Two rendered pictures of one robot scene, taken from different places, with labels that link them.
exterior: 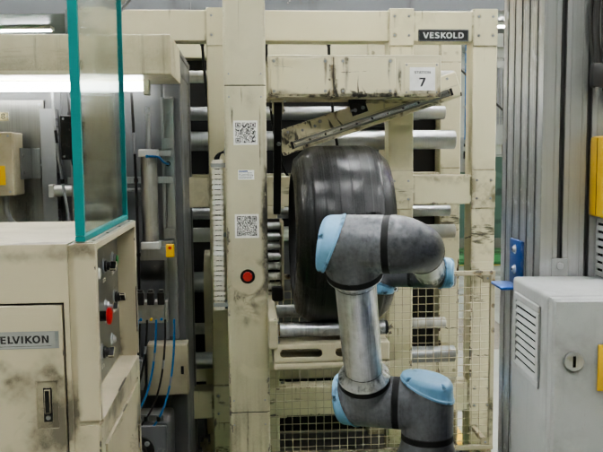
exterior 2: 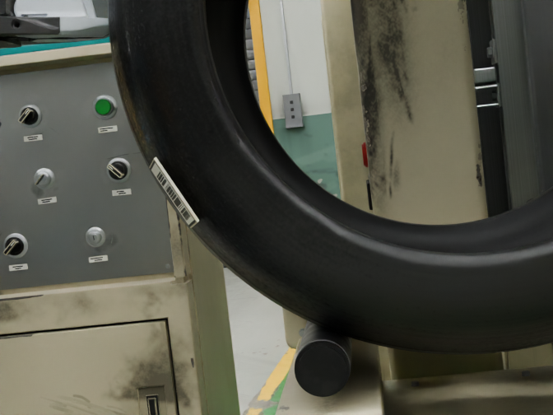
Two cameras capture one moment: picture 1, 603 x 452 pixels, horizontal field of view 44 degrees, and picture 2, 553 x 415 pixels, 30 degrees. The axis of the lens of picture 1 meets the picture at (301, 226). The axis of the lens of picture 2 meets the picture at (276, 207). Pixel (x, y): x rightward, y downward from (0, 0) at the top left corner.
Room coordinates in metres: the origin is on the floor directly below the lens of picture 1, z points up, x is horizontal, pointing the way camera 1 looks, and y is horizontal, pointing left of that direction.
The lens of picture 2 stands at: (2.44, -1.07, 1.07)
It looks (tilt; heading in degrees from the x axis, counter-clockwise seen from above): 3 degrees down; 99
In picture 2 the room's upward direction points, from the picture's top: 6 degrees counter-clockwise
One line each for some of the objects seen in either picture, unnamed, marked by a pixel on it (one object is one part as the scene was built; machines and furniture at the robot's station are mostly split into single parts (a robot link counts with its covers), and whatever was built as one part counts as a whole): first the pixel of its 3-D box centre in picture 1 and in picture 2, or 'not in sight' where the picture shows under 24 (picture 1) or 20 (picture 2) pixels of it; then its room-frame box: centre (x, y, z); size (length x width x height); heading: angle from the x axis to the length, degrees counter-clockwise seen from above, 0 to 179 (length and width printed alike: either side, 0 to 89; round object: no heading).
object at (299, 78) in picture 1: (350, 80); not in sight; (2.76, -0.18, 1.71); 0.61 x 0.25 x 0.15; 94
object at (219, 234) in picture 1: (220, 234); not in sight; (2.38, 0.26, 1.19); 0.05 x 0.04 x 0.48; 4
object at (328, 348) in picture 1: (330, 349); (336, 395); (2.32, -0.09, 0.84); 0.36 x 0.09 x 0.06; 94
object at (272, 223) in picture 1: (257, 259); not in sight; (2.82, 0.17, 1.05); 0.20 x 0.15 x 0.30; 94
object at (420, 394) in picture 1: (423, 402); not in sight; (1.65, -0.27, 0.88); 0.13 x 0.12 x 0.14; 77
